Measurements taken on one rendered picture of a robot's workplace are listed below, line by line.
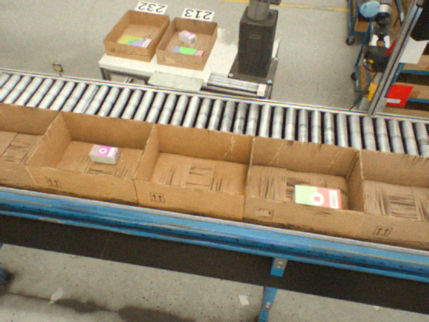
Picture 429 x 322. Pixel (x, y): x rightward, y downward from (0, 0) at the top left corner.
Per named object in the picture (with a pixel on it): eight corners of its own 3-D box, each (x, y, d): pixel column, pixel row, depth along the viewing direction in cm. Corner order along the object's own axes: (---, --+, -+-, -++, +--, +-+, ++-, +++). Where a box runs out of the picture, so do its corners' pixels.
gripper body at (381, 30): (384, 43, 209) (386, 23, 211) (389, 34, 201) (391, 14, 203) (369, 42, 210) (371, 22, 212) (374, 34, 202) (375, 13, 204)
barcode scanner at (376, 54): (357, 60, 188) (366, 41, 180) (381, 66, 188) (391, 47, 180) (358, 68, 184) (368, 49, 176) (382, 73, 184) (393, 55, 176)
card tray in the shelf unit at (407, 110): (371, 81, 284) (376, 70, 277) (415, 86, 281) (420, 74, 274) (378, 118, 258) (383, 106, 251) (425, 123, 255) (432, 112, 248)
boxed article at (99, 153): (96, 152, 162) (93, 144, 158) (119, 155, 161) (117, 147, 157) (91, 161, 158) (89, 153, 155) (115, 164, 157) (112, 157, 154)
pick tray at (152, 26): (171, 30, 251) (169, 15, 244) (149, 63, 227) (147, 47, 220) (130, 23, 256) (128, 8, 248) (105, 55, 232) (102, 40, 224)
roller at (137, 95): (144, 94, 216) (143, 87, 212) (112, 162, 182) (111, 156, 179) (135, 93, 216) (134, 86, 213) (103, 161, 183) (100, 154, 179)
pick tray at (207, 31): (217, 37, 247) (217, 22, 239) (203, 71, 222) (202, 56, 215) (175, 31, 251) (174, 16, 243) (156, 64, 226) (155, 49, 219)
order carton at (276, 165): (347, 177, 155) (359, 148, 142) (352, 240, 136) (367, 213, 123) (250, 163, 159) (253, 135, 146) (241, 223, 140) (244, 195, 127)
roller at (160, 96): (167, 97, 214) (166, 90, 211) (139, 166, 181) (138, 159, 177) (158, 96, 215) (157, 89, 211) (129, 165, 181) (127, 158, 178)
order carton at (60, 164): (159, 151, 163) (155, 122, 150) (139, 208, 144) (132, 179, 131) (71, 139, 167) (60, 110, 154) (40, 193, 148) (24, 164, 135)
